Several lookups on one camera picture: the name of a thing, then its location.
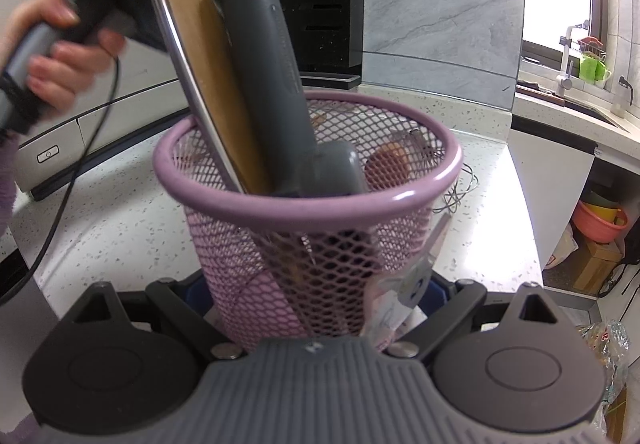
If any pink mesh utensil basket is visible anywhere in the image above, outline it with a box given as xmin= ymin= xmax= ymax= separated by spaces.
xmin=153 ymin=90 xmax=463 ymax=351

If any wooden spatula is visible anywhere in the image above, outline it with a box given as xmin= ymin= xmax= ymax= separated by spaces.
xmin=167 ymin=0 xmax=272 ymax=195

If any kitchen faucet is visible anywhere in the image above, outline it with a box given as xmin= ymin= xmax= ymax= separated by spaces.
xmin=554 ymin=20 xmax=590 ymax=98

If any person's left hand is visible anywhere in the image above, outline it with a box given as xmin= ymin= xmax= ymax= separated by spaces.
xmin=1 ymin=0 xmax=126 ymax=118

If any black and white appliance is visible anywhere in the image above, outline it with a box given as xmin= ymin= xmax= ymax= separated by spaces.
xmin=1 ymin=0 xmax=188 ymax=195

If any cardboard box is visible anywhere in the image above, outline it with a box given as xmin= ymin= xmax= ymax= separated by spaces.
xmin=572 ymin=238 xmax=624 ymax=294

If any orange plastic basin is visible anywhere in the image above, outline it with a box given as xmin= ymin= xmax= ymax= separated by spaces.
xmin=572 ymin=201 xmax=628 ymax=245

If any purple fuzzy sleeve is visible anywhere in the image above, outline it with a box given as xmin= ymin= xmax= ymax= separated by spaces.
xmin=0 ymin=133 xmax=20 ymax=235

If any green cup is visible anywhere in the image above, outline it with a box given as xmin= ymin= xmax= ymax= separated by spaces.
xmin=579 ymin=54 xmax=612 ymax=85

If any wooden-handled wire whisk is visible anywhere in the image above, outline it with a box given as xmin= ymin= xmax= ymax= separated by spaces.
xmin=364 ymin=129 xmax=480 ymax=214

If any black power cable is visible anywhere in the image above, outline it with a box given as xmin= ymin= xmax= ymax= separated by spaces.
xmin=0 ymin=54 xmax=123 ymax=307

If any dark grey utensil handle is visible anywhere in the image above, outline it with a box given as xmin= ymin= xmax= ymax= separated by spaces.
xmin=221 ymin=0 xmax=316 ymax=197

